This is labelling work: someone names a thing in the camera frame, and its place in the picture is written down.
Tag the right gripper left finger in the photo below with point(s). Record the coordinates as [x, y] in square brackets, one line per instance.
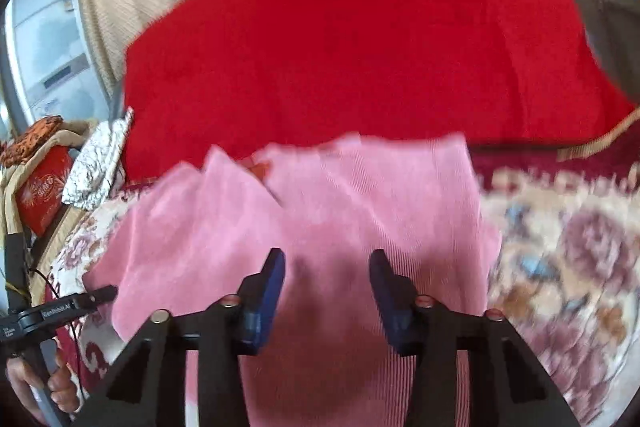
[146, 385]

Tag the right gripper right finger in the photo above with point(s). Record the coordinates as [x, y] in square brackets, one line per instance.
[463, 361]

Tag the pink corduroy jacket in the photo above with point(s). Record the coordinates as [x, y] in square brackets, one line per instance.
[199, 231]

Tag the person's left hand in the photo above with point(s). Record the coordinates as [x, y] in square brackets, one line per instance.
[63, 390]

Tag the red gift box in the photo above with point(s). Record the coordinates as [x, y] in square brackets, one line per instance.
[39, 198]

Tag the white patterned folded cloth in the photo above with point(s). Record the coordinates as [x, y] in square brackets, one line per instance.
[97, 171]

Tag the orange black patterned cloth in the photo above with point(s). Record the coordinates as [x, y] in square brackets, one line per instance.
[30, 141]

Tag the silver floral refrigerator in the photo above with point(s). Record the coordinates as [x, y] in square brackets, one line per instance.
[46, 63]

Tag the red quilt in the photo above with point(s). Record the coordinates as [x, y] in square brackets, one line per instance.
[241, 74]

